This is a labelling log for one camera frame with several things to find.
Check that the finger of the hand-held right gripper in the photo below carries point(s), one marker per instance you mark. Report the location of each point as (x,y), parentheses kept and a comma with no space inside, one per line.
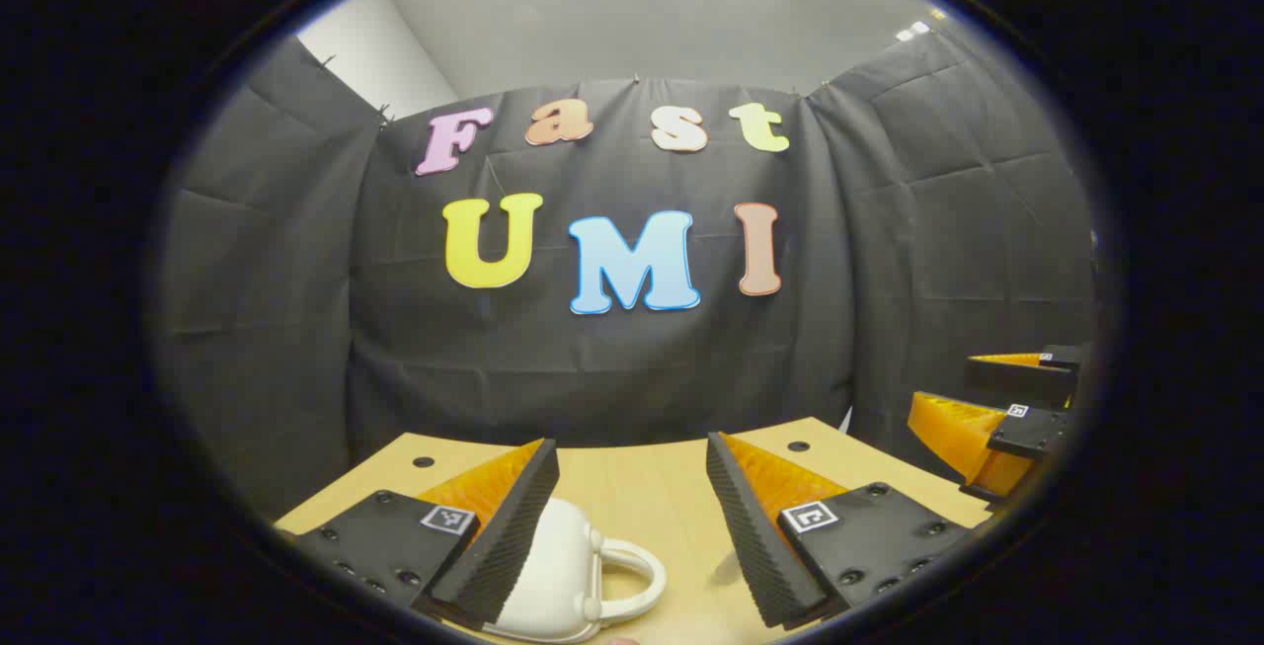
(953,438)
(1027,378)

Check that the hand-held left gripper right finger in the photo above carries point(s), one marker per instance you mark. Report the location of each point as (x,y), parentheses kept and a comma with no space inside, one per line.
(750,536)

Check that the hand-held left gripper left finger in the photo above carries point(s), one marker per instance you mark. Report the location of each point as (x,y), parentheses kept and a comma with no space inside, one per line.
(504,546)

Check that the small white suitcase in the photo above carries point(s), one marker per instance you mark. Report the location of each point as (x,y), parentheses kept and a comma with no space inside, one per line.
(563,566)

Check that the small white paper slip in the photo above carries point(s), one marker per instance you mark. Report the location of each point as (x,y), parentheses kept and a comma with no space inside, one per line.
(846,420)

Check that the black backdrop cloth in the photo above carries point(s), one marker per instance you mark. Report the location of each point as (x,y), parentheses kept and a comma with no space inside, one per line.
(642,378)

